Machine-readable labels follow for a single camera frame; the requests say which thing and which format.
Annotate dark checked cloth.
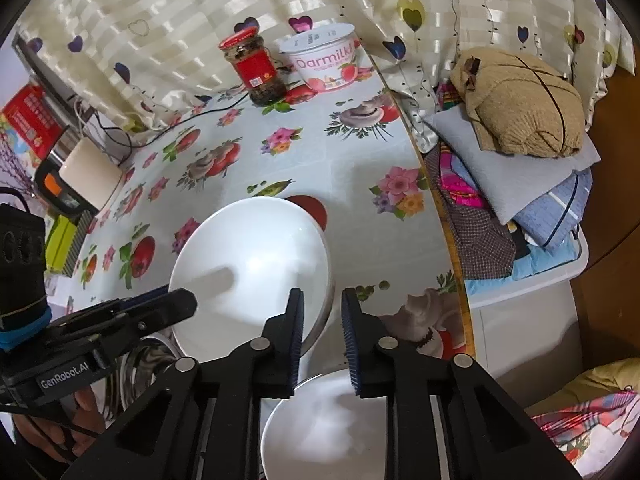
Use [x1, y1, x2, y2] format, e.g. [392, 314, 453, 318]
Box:
[445, 202, 516, 281]

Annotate white blue-striped bowl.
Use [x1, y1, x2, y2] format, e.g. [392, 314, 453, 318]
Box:
[260, 369, 401, 480]
[169, 197, 335, 361]

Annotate red box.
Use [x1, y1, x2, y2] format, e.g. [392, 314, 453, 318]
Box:
[0, 85, 66, 166]

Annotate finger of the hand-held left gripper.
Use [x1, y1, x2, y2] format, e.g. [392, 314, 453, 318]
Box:
[50, 287, 197, 357]
[65, 284, 171, 322]

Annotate stainless steel bowl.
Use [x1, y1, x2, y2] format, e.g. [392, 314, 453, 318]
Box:
[107, 280, 337, 418]

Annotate person's left hand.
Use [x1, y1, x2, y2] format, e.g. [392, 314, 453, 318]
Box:
[12, 387, 106, 461]

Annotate black power cable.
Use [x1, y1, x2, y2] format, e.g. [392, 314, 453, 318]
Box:
[75, 92, 251, 166]

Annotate black white striped tray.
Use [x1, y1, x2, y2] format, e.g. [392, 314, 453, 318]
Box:
[62, 210, 98, 278]

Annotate white plastic bin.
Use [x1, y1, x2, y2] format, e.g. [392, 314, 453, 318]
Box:
[465, 230, 591, 386]

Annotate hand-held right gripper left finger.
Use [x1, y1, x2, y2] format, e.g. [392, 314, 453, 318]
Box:
[60, 287, 306, 480]

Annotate yellow cloth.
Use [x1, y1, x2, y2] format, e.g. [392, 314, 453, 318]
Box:
[520, 357, 640, 406]

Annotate colourful striped cloth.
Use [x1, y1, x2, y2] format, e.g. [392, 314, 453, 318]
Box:
[435, 85, 493, 208]

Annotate white pink yogurt tub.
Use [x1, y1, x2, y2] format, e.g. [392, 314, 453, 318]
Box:
[278, 23, 362, 93]

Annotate red plaid cloth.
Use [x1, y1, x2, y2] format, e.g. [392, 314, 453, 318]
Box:
[530, 392, 640, 476]

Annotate red-lidded glass jar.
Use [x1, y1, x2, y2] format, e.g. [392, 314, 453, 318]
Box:
[218, 30, 288, 107]

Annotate tan knit sweater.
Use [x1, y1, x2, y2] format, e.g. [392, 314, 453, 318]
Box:
[448, 47, 586, 158]

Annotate purple flower branches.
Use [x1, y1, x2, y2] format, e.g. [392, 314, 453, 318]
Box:
[0, 130, 36, 196]

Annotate grey folded cloth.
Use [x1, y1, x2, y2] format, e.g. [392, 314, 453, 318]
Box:
[425, 110, 601, 223]

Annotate cream heart-print curtain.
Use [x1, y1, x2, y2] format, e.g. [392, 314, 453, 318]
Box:
[15, 0, 636, 153]

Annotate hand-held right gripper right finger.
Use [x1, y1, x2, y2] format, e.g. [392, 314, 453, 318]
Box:
[341, 287, 581, 480]

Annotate blue quilted cloth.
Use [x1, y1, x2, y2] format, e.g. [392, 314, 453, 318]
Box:
[512, 167, 593, 253]

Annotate white electric kettle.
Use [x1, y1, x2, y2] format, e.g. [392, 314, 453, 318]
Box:
[34, 137, 123, 216]

